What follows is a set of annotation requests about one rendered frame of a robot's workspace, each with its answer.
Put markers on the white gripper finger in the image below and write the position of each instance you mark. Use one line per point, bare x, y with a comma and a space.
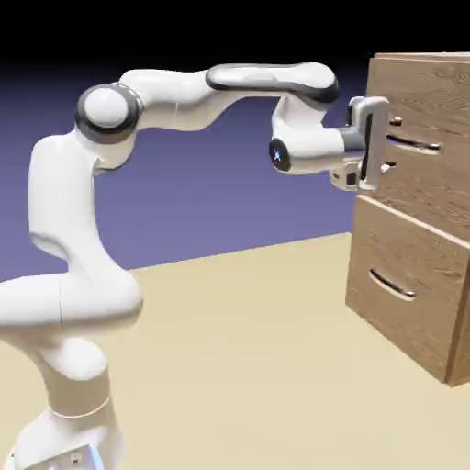
395, 120
388, 166

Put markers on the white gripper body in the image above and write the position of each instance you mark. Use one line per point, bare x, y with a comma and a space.
377, 147

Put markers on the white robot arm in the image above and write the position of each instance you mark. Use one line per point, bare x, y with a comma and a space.
84, 235

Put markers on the light wood cabinet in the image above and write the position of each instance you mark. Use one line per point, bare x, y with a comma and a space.
418, 220

